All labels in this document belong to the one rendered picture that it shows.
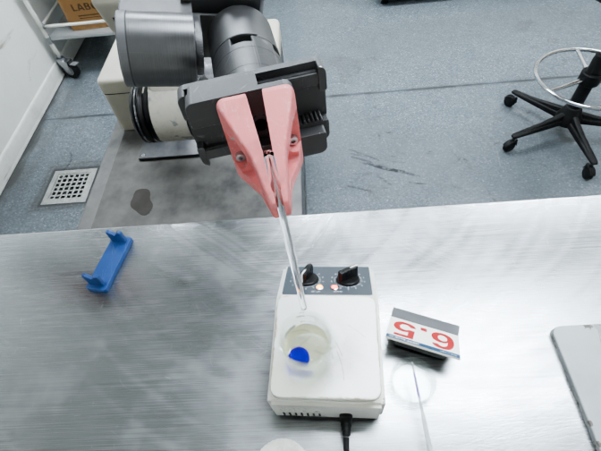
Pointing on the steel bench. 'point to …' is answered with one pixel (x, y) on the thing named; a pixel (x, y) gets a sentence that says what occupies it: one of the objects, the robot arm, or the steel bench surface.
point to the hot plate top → (280, 376)
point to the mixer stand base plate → (582, 370)
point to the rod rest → (109, 263)
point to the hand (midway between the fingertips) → (279, 199)
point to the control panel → (327, 277)
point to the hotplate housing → (345, 409)
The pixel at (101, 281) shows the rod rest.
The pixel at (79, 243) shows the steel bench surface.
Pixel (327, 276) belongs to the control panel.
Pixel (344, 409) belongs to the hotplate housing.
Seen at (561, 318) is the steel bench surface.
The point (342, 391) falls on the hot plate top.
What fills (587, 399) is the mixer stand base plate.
